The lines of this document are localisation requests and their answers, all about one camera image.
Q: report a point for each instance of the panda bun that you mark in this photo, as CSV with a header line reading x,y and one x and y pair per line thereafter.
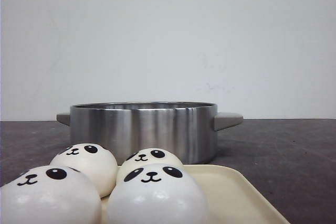
x,y
50,194
96,162
147,156
157,193

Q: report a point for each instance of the stainless steel steamer pot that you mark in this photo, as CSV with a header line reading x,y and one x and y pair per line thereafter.
x,y
185,128

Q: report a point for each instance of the cream plastic tray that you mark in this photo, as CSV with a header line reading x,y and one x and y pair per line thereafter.
x,y
231,198

